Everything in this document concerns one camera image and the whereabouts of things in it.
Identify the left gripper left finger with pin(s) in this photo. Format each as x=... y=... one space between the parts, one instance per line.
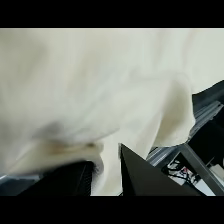
x=66 y=181

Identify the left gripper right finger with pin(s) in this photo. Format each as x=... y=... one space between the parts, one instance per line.
x=143 y=178

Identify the cream shirt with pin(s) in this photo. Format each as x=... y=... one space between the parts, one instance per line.
x=83 y=83

